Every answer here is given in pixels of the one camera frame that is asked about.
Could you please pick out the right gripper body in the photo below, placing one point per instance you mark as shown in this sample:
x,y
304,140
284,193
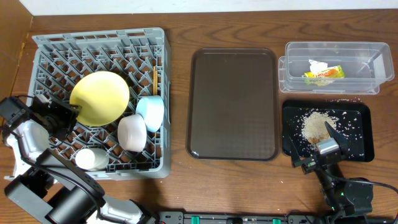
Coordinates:
x,y
316,162

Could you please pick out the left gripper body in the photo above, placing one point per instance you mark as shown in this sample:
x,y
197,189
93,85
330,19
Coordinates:
x,y
66,117

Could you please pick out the yellow plate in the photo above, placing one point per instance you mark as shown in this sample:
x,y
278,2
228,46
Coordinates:
x,y
102,96

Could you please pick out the white pink bowl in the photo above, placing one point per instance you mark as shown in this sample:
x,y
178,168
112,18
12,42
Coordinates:
x,y
132,133

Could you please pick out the green orange snack wrapper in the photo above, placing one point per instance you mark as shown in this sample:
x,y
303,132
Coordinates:
x,y
321,78

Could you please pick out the white tissue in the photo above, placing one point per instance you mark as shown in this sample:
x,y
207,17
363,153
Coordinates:
x,y
317,67

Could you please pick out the light blue bowl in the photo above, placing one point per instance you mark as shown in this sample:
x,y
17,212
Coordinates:
x,y
151,108

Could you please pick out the wooden chopstick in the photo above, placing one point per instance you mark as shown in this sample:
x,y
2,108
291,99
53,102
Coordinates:
x,y
157,81
154,85

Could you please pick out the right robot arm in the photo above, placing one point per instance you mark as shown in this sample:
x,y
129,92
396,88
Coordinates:
x,y
347,197

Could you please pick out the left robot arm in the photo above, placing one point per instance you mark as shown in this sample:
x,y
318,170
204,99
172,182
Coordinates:
x,y
52,189

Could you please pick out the black waste tray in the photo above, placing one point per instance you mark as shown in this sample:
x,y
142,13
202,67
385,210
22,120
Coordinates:
x,y
364,111

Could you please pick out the grey dishwasher rack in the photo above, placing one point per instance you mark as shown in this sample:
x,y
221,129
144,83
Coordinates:
x,y
62,60

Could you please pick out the food scraps pile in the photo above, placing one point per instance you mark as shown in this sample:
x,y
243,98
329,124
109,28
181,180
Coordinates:
x,y
306,128

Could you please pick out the white cup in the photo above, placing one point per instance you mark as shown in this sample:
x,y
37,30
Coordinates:
x,y
92,159

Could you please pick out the clear plastic bin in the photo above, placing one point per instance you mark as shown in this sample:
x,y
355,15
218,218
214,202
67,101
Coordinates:
x,y
366,65

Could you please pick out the dark brown serving tray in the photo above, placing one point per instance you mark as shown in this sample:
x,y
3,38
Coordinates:
x,y
233,105

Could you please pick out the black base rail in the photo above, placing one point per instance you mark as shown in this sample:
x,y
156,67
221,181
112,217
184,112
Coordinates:
x,y
294,217

